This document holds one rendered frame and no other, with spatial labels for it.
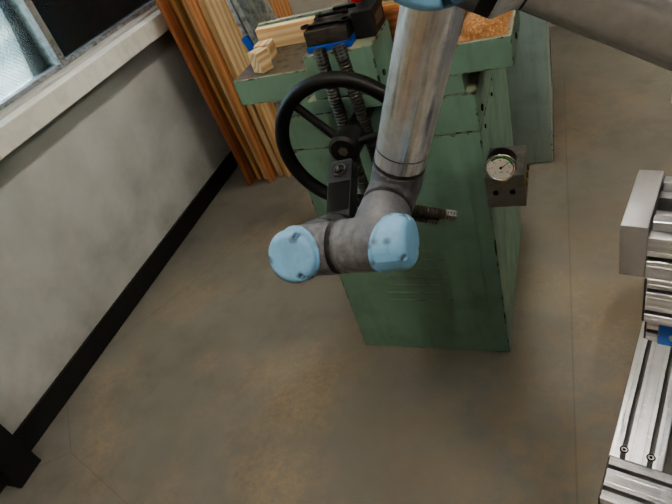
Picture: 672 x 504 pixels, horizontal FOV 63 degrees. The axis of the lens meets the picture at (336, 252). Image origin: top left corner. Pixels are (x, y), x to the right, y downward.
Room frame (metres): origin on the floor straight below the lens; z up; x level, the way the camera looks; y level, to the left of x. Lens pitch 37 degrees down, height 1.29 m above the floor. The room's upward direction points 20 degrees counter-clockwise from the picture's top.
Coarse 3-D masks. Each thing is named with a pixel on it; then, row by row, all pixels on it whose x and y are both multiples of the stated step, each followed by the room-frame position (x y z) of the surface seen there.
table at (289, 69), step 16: (464, 16) 1.13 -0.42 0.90; (512, 16) 1.04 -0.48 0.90; (512, 32) 0.97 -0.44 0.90; (288, 48) 1.35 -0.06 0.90; (304, 48) 1.30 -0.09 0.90; (464, 48) 1.00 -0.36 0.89; (480, 48) 0.99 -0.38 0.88; (496, 48) 0.97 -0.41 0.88; (512, 48) 0.96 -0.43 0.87; (288, 64) 1.23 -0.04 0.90; (304, 64) 1.20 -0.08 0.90; (464, 64) 1.00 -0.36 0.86; (480, 64) 0.99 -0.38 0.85; (496, 64) 0.97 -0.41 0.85; (512, 64) 0.96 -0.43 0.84; (240, 80) 1.25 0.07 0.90; (256, 80) 1.22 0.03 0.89; (272, 80) 1.21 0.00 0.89; (288, 80) 1.19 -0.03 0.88; (240, 96) 1.25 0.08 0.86; (256, 96) 1.23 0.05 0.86; (272, 96) 1.21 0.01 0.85; (368, 96) 1.00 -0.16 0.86; (320, 112) 1.06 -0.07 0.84
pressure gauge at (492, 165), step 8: (496, 152) 0.93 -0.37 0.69; (504, 152) 0.92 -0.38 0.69; (512, 152) 0.93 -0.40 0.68; (488, 160) 0.93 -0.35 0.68; (496, 160) 0.92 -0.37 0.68; (504, 160) 0.92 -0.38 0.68; (512, 160) 0.91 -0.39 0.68; (488, 168) 0.93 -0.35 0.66; (496, 168) 0.93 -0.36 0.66; (504, 168) 0.92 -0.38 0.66; (512, 168) 0.91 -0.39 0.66; (496, 176) 0.93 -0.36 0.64; (504, 176) 0.92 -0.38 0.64; (512, 176) 0.91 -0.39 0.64
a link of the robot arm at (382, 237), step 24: (384, 192) 0.64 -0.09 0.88; (360, 216) 0.61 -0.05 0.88; (384, 216) 0.58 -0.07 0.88; (408, 216) 0.58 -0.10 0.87; (336, 240) 0.59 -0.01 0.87; (360, 240) 0.57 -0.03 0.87; (384, 240) 0.55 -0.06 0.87; (408, 240) 0.55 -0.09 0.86; (336, 264) 0.58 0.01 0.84; (360, 264) 0.56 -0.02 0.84; (384, 264) 0.55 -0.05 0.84; (408, 264) 0.54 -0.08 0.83
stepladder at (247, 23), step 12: (228, 0) 2.02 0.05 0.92; (240, 0) 2.01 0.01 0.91; (252, 0) 2.16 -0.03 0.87; (264, 0) 2.15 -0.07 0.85; (240, 12) 2.00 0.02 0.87; (252, 12) 2.03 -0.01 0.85; (264, 12) 2.13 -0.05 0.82; (240, 24) 2.02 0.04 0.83; (252, 24) 2.00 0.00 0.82; (252, 36) 1.99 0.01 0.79; (252, 48) 2.01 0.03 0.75; (276, 108) 2.01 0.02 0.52
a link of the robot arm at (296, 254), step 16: (304, 224) 0.64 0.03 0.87; (320, 224) 0.63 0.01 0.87; (272, 240) 0.62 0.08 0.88; (288, 240) 0.61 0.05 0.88; (304, 240) 0.60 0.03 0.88; (320, 240) 0.60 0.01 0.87; (272, 256) 0.61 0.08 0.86; (288, 256) 0.60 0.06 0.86; (304, 256) 0.59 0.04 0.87; (320, 256) 0.59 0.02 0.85; (288, 272) 0.59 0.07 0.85; (304, 272) 0.58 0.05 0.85; (320, 272) 0.59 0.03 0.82
